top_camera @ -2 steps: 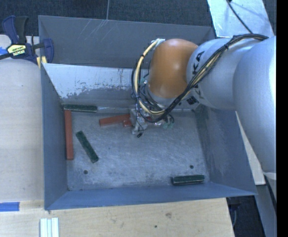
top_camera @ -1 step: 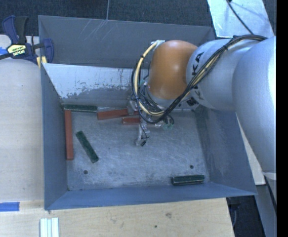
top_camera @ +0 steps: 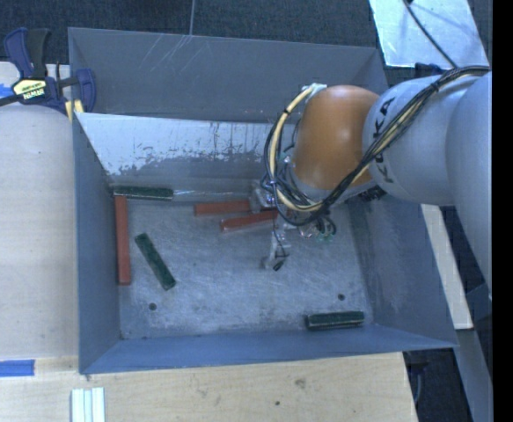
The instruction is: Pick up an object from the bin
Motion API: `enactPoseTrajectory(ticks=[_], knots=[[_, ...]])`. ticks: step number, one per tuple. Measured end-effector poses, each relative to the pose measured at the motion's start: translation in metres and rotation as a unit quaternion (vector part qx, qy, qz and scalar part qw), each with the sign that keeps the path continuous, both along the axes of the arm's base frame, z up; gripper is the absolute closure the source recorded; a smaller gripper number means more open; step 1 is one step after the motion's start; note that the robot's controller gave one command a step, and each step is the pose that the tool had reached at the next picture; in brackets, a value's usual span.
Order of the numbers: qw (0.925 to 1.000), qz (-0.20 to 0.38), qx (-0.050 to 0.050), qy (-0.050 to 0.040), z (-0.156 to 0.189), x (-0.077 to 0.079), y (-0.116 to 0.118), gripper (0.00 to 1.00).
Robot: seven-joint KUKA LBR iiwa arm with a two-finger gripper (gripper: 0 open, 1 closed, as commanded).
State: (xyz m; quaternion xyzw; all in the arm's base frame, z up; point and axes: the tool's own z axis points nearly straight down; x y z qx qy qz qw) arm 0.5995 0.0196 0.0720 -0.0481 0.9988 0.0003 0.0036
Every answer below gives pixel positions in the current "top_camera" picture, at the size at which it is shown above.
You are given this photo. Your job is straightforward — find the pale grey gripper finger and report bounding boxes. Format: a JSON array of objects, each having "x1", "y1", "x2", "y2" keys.
[
  {"x1": 249, "y1": 181, "x2": 279, "y2": 214},
  {"x1": 260, "y1": 228, "x2": 289, "y2": 272}
]

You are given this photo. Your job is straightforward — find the red-brown flat block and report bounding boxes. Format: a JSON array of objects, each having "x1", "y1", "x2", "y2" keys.
[
  {"x1": 219, "y1": 208, "x2": 281, "y2": 234},
  {"x1": 193, "y1": 199, "x2": 253, "y2": 218},
  {"x1": 114, "y1": 194, "x2": 133, "y2": 287}
]

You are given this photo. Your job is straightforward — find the grey metal bin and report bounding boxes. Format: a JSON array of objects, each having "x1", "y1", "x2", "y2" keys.
[{"x1": 67, "y1": 26, "x2": 460, "y2": 375}]

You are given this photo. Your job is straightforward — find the dark green flat block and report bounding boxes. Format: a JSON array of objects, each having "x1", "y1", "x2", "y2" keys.
[
  {"x1": 133, "y1": 232, "x2": 178, "y2": 292},
  {"x1": 112, "y1": 185, "x2": 175, "y2": 202},
  {"x1": 304, "y1": 309, "x2": 366, "y2": 331}
]

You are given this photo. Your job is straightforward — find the pale wood flat board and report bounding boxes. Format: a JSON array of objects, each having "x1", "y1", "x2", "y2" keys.
[{"x1": 0, "y1": 105, "x2": 81, "y2": 361}]

